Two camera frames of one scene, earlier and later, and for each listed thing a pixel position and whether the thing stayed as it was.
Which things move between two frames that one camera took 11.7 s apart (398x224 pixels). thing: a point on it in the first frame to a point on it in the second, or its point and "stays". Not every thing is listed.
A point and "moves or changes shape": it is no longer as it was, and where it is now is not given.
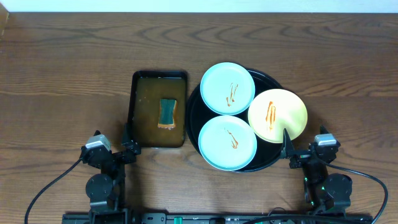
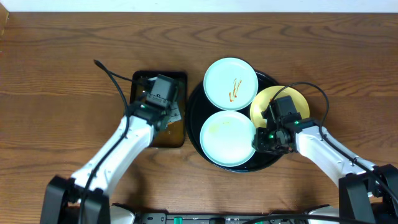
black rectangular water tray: (148, 88) stays
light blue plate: (227, 88) moves or changes shape
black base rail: (215, 218) stays
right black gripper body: (301, 158) to (270, 141)
